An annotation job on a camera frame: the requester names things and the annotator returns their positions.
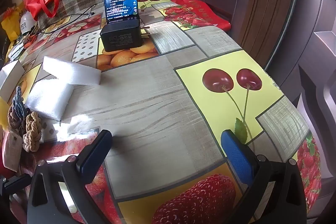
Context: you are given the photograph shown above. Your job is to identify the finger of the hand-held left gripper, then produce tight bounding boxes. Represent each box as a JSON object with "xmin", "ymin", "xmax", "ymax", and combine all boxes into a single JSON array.
[{"xmin": 0, "ymin": 174, "xmax": 30, "ymax": 197}]

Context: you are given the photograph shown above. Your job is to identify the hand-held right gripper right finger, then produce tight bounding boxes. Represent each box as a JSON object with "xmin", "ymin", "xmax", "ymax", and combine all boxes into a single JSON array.
[{"xmin": 220, "ymin": 130, "xmax": 307, "ymax": 224}]

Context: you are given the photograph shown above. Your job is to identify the orange strap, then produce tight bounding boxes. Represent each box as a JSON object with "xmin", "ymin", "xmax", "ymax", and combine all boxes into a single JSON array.
[{"xmin": 22, "ymin": 34, "xmax": 37, "ymax": 45}]

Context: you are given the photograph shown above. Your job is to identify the pink tissue packet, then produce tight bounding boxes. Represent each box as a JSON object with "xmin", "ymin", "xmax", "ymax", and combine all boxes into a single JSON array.
[{"xmin": 1, "ymin": 132, "xmax": 23, "ymax": 172}]

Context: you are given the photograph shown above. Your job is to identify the yellow plastic bag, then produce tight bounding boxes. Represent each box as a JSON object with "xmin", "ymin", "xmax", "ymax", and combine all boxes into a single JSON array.
[{"xmin": 1, "ymin": 6, "xmax": 24, "ymax": 42}]

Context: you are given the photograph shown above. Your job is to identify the beige and brown knotted rope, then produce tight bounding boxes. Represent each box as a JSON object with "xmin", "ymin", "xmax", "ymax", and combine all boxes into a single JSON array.
[{"xmin": 21, "ymin": 111, "xmax": 44, "ymax": 152}]

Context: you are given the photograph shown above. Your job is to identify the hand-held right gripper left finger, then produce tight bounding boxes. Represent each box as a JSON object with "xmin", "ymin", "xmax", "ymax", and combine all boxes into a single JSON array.
[{"xmin": 28, "ymin": 130, "xmax": 113, "ymax": 224}]

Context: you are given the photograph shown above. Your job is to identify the red strawberry print bag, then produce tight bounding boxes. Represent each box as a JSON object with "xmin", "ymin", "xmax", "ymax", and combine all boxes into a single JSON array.
[{"xmin": 172, "ymin": 0, "xmax": 232, "ymax": 31}]

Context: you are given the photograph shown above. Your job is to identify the white foam block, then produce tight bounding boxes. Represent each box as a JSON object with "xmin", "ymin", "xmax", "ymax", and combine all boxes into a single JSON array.
[
  {"xmin": 42, "ymin": 56, "xmax": 102, "ymax": 85},
  {"xmin": 24, "ymin": 80, "xmax": 75, "ymax": 121}
]

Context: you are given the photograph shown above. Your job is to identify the black cable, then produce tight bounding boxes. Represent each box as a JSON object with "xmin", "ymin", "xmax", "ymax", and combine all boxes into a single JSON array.
[{"xmin": 34, "ymin": 11, "xmax": 95, "ymax": 34}]

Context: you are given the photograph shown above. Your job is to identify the black charger block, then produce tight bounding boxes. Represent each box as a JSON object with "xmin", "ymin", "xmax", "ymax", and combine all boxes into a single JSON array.
[{"xmin": 100, "ymin": 20, "xmax": 151, "ymax": 52}]

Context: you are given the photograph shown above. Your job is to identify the fruit print tablecloth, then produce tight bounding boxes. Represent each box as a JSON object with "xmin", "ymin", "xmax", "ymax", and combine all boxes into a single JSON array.
[{"xmin": 0, "ymin": 0, "xmax": 322, "ymax": 224}]

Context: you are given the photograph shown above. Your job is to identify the white cardboard box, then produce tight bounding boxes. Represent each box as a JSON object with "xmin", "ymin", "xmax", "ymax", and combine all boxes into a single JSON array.
[{"xmin": 0, "ymin": 60, "xmax": 25, "ymax": 98}]

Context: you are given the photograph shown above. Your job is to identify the blue and pink knotted rope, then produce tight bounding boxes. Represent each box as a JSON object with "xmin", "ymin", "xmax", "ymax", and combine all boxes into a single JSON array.
[{"xmin": 7, "ymin": 86, "xmax": 28, "ymax": 126}]

